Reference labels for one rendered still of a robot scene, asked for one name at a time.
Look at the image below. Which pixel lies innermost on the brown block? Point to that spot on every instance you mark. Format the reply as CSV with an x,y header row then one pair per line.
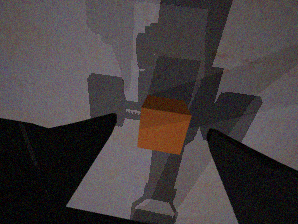
x,y
163,124

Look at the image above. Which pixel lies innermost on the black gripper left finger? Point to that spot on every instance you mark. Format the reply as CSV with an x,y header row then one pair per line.
x,y
59,156

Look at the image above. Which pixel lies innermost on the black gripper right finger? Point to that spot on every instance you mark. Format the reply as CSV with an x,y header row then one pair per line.
x,y
260,189

